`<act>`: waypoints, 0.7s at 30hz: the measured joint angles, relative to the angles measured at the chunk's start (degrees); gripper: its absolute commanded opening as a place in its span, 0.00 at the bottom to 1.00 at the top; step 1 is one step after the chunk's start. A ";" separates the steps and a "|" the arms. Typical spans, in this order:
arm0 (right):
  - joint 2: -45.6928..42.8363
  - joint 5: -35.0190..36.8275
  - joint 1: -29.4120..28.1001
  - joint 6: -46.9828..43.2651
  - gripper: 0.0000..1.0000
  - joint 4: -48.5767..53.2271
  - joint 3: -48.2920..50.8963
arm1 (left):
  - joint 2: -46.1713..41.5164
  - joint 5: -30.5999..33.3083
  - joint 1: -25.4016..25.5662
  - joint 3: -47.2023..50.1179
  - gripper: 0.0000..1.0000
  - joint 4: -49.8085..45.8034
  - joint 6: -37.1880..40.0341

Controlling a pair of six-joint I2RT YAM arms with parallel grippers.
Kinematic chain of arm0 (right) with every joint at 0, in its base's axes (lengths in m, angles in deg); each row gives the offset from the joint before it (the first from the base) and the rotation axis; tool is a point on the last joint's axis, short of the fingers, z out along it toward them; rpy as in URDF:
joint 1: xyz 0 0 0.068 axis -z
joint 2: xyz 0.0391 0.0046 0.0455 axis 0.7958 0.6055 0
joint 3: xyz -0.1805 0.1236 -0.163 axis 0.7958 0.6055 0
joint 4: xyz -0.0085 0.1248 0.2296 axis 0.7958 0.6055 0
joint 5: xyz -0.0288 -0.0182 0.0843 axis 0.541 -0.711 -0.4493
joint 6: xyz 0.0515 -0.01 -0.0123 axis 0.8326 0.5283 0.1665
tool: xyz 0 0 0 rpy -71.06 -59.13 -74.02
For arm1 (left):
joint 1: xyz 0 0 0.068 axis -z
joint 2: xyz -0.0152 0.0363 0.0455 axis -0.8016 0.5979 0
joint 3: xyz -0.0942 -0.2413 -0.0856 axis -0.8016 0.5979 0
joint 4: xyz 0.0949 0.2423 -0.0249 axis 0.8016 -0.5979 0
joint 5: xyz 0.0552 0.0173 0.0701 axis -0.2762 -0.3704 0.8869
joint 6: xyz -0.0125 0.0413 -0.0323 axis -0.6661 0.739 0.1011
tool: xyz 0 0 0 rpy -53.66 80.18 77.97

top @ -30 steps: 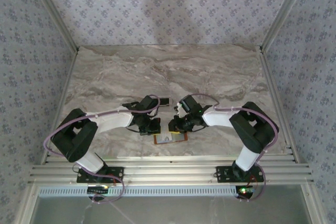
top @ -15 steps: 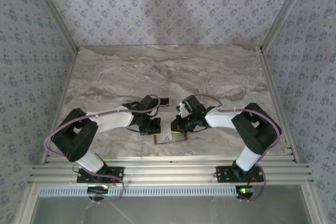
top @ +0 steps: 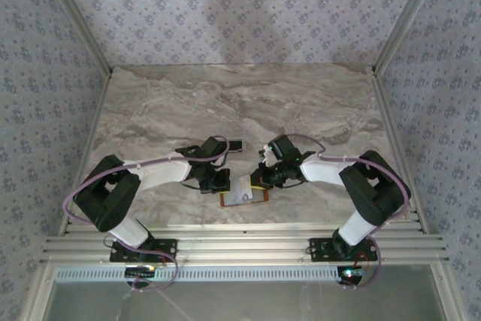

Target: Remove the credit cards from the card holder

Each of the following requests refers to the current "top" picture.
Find brown leather card holder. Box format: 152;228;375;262
219;187;271;209

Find small black box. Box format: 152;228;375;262
224;138;248;155

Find aluminium slotted base beam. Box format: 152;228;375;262
39;233;451;266

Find small circuit board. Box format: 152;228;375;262
337;266;368;285
125;266;157;280

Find aluminium table edge rail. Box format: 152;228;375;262
59;222;425;235

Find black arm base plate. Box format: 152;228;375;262
109;238;178;263
308;237;379;262

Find grey slotted cable duct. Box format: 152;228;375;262
54;266;341;283

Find purple cable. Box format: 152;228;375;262
280;132;411;291
62;135;230;292

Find aluminium side rail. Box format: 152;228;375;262
59;68;115;236
369;65;425;226

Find aluminium corner post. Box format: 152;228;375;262
35;0;115;74
373;0;449;72

